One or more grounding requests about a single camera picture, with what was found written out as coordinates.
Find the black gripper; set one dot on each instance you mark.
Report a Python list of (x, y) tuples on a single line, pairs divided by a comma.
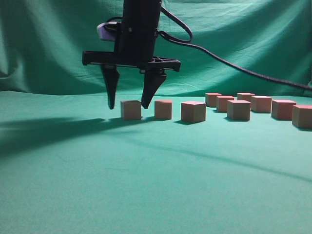
[(134, 47)]

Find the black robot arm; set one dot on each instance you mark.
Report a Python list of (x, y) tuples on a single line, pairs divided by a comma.
[(140, 12)]

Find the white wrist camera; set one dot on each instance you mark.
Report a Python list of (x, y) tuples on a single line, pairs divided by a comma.
[(108, 31)]

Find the column red cube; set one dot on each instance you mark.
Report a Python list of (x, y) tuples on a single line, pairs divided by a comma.
[(261, 104), (302, 116), (245, 96), (210, 99), (238, 110), (282, 109), (130, 109), (193, 111), (221, 103)]

